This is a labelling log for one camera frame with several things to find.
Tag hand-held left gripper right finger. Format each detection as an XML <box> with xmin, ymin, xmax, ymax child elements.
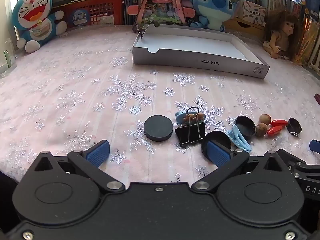
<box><xmin>191</xmin><ymin>140</ymin><xmax>285</xmax><ymax>194</ymax></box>

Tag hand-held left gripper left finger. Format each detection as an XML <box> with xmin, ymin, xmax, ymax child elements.
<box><xmin>32</xmin><ymin>139</ymin><xmax>126</xmax><ymax>193</ymax></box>

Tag black round lid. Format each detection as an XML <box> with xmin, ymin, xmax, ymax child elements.
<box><xmin>144</xmin><ymin>114</ymin><xmax>174</xmax><ymax>142</ymax></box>
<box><xmin>201</xmin><ymin>131</ymin><xmax>232</xmax><ymax>159</ymax></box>
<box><xmin>234</xmin><ymin>115</ymin><xmax>257</xmax><ymax>138</ymax></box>
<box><xmin>286</xmin><ymin>117</ymin><xmax>302</xmax><ymax>133</ymax></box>

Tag plain blue hair clip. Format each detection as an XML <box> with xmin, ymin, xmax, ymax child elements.
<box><xmin>227</xmin><ymin>124</ymin><xmax>252</xmax><ymax>153</ymax></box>

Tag large black binder clip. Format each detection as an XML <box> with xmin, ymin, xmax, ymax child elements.
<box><xmin>174</xmin><ymin>107</ymin><xmax>207</xmax><ymax>148</ymax></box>

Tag red spindle float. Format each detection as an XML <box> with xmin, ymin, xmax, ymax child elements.
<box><xmin>266</xmin><ymin>126</ymin><xmax>284</xmax><ymax>136</ymax></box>
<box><xmin>270</xmin><ymin>119</ymin><xmax>288</xmax><ymax>128</ymax></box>

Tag brown nut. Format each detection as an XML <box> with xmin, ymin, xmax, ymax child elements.
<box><xmin>259</xmin><ymin>114</ymin><xmax>272</xmax><ymax>126</ymax></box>
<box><xmin>255</xmin><ymin>123</ymin><xmax>268</xmax><ymax>137</ymax></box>

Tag blue bear hair clip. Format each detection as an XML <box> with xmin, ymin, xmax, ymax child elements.
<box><xmin>174</xmin><ymin>111</ymin><xmax>206</xmax><ymax>127</ymax></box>

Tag white cardboard tray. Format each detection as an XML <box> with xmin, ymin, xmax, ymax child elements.
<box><xmin>132</xmin><ymin>24</ymin><xmax>270</xmax><ymax>80</ymax></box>

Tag pink snowflake tablecloth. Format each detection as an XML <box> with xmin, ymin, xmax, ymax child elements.
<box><xmin>0</xmin><ymin>24</ymin><xmax>320</xmax><ymax>183</ymax></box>

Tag white pipe rack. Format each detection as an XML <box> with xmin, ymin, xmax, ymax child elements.
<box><xmin>306</xmin><ymin>55</ymin><xmax>320</xmax><ymax>74</ymax></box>

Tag shiny golden packages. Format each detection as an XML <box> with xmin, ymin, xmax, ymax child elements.
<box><xmin>297</xmin><ymin>15</ymin><xmax>320</xmax><ymax>65</ymax></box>

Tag brown haired doll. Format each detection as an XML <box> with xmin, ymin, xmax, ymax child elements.
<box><xmin>262</xmin><ymin>9</ymin><xmax>304</xmax><ymax>60</ymax></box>

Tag clear glass cup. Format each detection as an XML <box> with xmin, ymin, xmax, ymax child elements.
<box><xmin>0</xmin><ymin>39</ymin><xmax>17</xmax><ymax>78</ymax></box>

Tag small black binder clip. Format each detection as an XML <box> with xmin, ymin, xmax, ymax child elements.
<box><xmin>132</xmin><ymin>22</ymin><xmax>148</xmax><ymax>39</ymax></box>

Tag wooden drawer box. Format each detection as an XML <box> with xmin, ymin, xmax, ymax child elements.
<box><xmin>222</xmin><ymin>17</ymin><xmax>267</xmax><ymax>39</ymax></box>

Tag red plastic crate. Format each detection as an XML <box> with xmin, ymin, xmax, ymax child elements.
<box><xmin>51</xmin><ymin>0</ymin><xmax>125</xmax><ymax>29</ymax></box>

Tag white printed cardboard box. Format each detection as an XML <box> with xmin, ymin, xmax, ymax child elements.
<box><xmin>239</xmin><ymin>0</ymin><xmax>267</xmax><ymax>20</ymax></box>

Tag blue alien plush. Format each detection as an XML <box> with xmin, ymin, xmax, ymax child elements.
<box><xmin>180</xmin><ymin>0</ymin><xmax>239</xmax><ymax>32</ymax></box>

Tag blue robot cat plush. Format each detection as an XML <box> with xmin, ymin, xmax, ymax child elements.
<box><xmin>12</xmin><ymin>0</ymin><xmax>68</xmax><ymax>53</ymax></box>

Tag pink triangular miniature house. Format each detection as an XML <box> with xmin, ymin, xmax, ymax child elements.
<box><xmin>127</xmin><ymin>0</ymin><xmax>195</xmax><ymax>33</ymax></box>

